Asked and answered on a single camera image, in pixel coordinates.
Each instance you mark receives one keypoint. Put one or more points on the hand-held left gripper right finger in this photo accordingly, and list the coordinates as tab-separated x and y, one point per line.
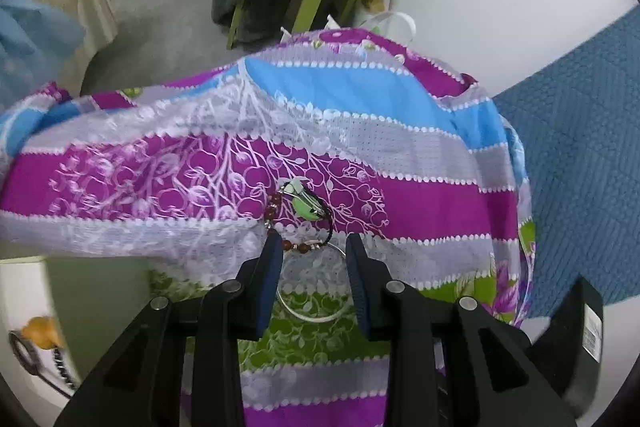
358	287

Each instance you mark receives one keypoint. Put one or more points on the striped floral cloth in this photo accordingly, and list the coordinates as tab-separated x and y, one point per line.
400	202

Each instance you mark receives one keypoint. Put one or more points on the green hair clip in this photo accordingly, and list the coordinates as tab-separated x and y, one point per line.
302	204

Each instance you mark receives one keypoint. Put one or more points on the light blue cloth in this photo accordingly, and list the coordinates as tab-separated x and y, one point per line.
35	42

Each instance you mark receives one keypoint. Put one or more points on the grey-green cardboard box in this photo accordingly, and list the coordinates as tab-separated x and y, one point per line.
100	307

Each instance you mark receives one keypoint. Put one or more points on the silver bangle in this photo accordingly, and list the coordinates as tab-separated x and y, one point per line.
305	316

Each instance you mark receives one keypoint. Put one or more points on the blue quilted cushion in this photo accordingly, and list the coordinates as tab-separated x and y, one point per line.
575	167

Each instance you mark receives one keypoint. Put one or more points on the orange carrot-shaped hair clip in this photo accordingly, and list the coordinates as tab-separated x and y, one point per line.
41	331

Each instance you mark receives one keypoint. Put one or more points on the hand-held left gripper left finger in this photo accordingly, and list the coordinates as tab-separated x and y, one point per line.
265	287

